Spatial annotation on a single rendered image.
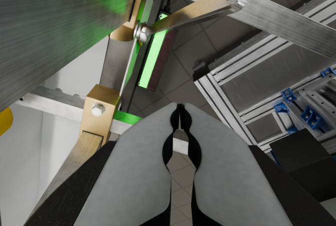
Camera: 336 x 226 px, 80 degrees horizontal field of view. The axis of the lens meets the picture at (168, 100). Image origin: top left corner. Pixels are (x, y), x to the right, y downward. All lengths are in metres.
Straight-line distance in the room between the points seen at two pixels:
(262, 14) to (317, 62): 0.89
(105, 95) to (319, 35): 0.31
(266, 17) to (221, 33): 0.89
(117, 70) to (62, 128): 0.33
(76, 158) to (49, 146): 0.45
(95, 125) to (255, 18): 0.29
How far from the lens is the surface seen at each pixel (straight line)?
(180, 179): 1.77
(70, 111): 0.39
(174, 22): 0.17
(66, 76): 0.61
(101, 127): 0.37
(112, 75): 0.47
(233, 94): 1.06
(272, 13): 0.27
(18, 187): 0.81
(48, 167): 0.87
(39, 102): 0.41
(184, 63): 1.18
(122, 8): 0.20
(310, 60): 1.12
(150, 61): 0.44
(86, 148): 0.36
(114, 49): 0.44
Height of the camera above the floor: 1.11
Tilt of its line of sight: 60 degrees down
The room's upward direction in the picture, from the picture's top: 175 degrees counter-clockwise
